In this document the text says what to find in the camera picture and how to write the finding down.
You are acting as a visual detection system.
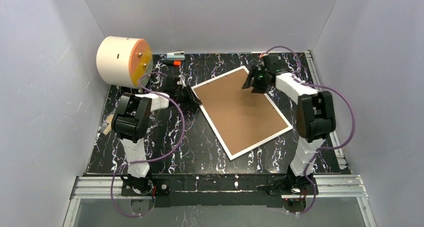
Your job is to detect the white picture frame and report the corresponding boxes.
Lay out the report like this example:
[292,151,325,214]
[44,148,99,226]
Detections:
[191,65,294,161]

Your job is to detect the aluminium rail front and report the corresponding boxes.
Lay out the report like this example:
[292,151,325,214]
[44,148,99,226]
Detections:
[70,174,369,199]

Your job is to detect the black orange marker pen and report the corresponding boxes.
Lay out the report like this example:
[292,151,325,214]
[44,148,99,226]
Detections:
[162,60,182,66]

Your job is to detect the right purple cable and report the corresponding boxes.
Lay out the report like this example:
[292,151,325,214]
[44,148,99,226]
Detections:
[259,46,357,216]

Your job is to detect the cream cylindrical drum device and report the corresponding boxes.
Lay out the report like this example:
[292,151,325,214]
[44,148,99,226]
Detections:
[96,36,154,89]

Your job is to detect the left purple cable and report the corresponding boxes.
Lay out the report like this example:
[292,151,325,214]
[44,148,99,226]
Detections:
[110,72,186,218]

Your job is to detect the brown cardboard backing board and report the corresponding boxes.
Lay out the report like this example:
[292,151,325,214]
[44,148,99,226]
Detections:
[194,68,290,156]

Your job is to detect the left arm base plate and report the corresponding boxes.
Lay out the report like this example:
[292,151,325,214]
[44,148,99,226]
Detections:
[120,175,171,197]

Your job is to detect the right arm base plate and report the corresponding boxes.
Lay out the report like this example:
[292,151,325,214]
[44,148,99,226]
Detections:
[256,175,319,196]

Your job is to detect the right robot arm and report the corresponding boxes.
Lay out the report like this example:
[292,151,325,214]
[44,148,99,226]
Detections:
[242,53,336,191]

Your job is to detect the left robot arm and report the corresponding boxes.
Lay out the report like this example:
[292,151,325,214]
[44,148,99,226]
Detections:
[111,75,202,195]

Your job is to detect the purple cable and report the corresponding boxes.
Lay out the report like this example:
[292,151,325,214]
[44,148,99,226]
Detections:
[259,46,357,216]
[110,72,186,218]

